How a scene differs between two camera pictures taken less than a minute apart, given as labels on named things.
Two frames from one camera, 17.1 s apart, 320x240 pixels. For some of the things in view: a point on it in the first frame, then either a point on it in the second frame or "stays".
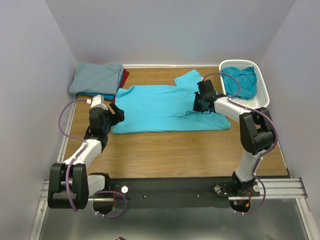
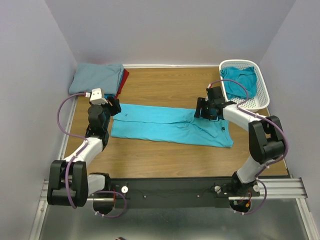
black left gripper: x=114 y=114 stays
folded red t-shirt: x=125 y=74 stays
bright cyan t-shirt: x=145 y=108 -> x=169 y=124
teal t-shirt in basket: x=246 y=77 stays
